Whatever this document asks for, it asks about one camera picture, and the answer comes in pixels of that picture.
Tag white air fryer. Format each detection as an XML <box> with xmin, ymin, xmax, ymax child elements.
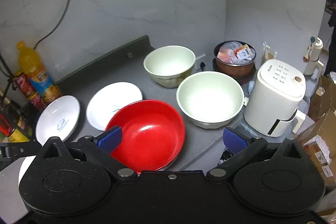
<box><xmin>244</xmin><ymin>59</ymin><xmax>306</xmax><ymax>138</ymax></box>

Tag cardboard boxes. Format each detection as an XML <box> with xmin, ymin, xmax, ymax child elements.
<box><xmin>297</xmin><ymin>76</ymin><xmax>335</xmax><ymax>189</ymax></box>

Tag red bowl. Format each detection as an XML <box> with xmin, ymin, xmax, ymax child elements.
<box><xmin>107</xmin><ymin>100</ymin><xmax>186</xmax><ymax>173</ymax></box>

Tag brown pot with packets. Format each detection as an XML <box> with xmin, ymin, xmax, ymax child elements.
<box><xmin>214</xmin><ymin>40</ymin><xmax>256</xmax><ymax>79</ymax></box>

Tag white bakery plate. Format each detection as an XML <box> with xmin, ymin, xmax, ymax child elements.
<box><xmin>86</xmin><ymin>82</ymin><xmax>143</xmax><ymax>131</ymax></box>

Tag red soda can lower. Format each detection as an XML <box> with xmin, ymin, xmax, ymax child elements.
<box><xmin>14</xmin><ymin>70</ymin><xmax>47</xmax><ymax>111</ymax></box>

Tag wall power socket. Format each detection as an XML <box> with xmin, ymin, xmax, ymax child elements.
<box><xmin>195</xmin><ymin>54</ymin><xmax>207</xmax><ymax>71</ymax></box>

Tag black spice rack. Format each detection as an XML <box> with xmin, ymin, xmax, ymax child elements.
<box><xmin>0</xmin><ymin>53</ymin><xmax>38</xmax><ymax>143</ymax></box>

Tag small cream bowl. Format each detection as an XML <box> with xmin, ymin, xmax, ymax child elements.
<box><xmin>143</xmin><ymin>46</ymin><xmax>196</xmax><ymax>88</ymax></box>

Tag large cream bowl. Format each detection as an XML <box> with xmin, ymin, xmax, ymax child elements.
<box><xmin>176</xmin><ymin>71</ymin><xmax>245</xmax><ymax>129</ymax></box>

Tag orange juice bottle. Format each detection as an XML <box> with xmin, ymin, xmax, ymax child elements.
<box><xmin>17</xmin><ymin>41</ymin><xmax>62</xmax><ymax>104</ymax></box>

